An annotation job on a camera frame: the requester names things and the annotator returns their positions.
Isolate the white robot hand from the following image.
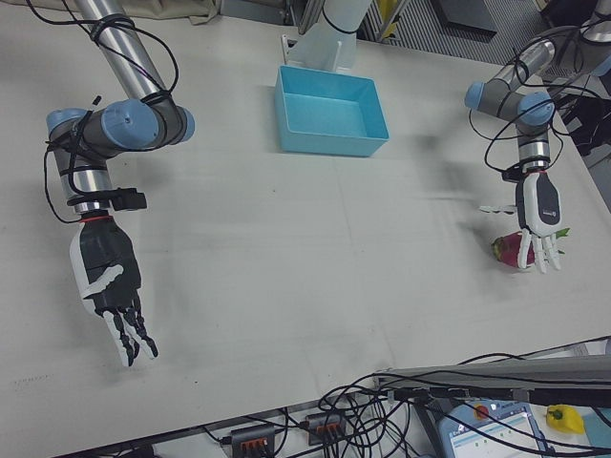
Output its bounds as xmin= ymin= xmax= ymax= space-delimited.
xmin=479 ymin=170 xmax=564 ymax=274

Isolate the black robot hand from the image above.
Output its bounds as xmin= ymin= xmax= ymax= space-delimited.
xmin=69 ymin=217 xmax=159 ymax=368

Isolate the pink dragon fruit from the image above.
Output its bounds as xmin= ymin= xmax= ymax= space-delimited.
xmin=491 ymin=227 xmax=570 ymax=272

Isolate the aluminium profile bar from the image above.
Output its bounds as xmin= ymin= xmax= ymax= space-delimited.
xmin=371 ymin=355 xmax=611 ymax=406

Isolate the yellow bell pepper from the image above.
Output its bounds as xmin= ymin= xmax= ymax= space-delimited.
xmin=545 ymin=404 xmax=584 ymax=435

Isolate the light blue plastic bin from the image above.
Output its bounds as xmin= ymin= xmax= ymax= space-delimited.
xmin=273 ymin=65 xmax=390 ymax=157

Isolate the black hub with orange ports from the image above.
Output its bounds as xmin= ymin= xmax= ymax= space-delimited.
xmin=305 ymin=412 xmax=346 ymax=446
xmin=230 ymin=426 xmax=278 ymax=454

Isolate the teach pendant with red button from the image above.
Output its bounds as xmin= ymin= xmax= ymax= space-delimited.
xmin=436 ymin=399 xmax=558 ymax=458

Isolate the beige cloth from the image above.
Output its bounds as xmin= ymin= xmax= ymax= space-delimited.
xmin=61 ymin=0 xmax=223 ymax=26

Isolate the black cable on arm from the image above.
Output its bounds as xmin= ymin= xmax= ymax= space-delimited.
xmin=26 ymin=0 xmax=181 ymax=225
xmin=467 ymin=23 xmax=602 ymax=174

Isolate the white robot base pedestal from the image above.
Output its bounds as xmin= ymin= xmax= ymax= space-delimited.
xmin=280 ymin=0 xmax=373 ymax=73

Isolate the black floor cable bundle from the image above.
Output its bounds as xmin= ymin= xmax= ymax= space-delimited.
xmin=202 ymin=352 xmax=611 ymax=458

